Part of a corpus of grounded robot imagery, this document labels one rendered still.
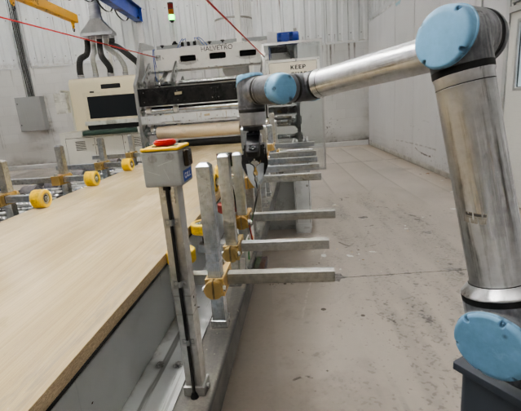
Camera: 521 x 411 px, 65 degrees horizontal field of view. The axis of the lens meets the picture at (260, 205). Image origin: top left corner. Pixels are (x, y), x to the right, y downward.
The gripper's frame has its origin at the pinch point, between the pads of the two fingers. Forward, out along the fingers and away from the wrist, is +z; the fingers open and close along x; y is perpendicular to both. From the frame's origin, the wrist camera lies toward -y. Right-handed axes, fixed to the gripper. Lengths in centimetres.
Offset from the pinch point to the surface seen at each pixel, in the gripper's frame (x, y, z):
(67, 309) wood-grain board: 33, -66, 10
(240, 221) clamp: 7.8, 6.9, 15.1
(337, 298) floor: -34, 105, 101
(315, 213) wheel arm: -19.9, 13.2, 14.9
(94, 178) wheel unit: 96, 67, 7
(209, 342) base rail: 9, -48, 30
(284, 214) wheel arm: -8.1, 13.2, 15.1
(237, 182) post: 8.1, 9.0, 0.6
